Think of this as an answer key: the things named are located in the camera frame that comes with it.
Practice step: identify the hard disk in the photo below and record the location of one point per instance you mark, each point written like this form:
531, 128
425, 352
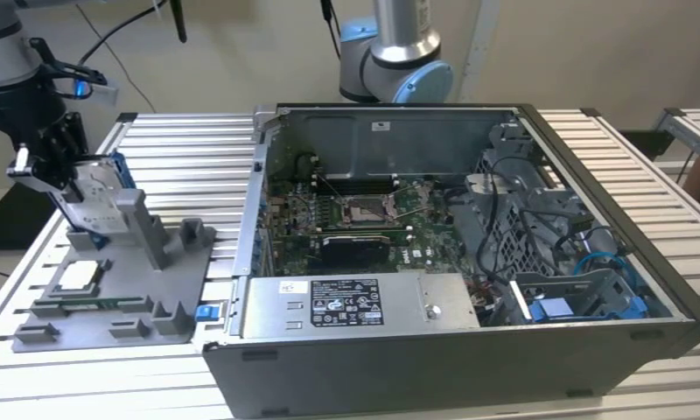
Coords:
101, 205

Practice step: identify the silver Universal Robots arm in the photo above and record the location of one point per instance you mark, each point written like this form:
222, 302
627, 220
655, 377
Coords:
405, 30

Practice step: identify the grey disk bay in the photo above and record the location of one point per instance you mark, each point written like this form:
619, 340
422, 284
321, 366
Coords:
595, 289

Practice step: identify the black stand with base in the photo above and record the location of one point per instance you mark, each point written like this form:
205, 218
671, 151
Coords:
5, 223

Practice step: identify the black upright rod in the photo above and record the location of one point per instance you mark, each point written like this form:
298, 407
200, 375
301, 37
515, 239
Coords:
178, 19

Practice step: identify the silver CPU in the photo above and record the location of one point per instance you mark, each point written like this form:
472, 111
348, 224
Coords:
80, 275

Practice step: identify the grey parts rack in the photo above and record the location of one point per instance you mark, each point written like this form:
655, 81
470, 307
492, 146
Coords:
122, 280

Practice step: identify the blue case latch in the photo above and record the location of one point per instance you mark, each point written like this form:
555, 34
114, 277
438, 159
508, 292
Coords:
205, 312

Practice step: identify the thin locking lever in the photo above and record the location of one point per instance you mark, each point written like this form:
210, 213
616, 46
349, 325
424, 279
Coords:
332, 187

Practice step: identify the black RAM slot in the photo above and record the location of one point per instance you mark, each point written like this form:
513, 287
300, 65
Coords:
356, 184

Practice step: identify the silver power supply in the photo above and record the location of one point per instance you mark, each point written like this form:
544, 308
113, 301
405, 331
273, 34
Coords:
268, 315

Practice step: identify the CPU socket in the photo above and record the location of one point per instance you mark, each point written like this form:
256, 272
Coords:
361, 214

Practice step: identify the green motherboard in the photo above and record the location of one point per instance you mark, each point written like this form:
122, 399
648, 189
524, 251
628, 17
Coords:
425, 236

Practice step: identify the open black PC case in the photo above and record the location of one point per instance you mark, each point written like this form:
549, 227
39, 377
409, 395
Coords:
385, 376

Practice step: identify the grey perforated drive cage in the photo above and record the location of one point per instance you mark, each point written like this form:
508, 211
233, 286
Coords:
513, 245

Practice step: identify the blue carrier in bay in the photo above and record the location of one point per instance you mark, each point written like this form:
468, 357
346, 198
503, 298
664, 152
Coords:
551, 310

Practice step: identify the black box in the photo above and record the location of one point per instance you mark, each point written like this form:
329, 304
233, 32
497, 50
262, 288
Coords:
647, 142

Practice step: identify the black camera bracket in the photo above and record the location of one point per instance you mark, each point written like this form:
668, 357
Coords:
66, 70

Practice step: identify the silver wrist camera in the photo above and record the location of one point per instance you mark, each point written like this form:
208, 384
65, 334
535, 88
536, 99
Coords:
34, 179

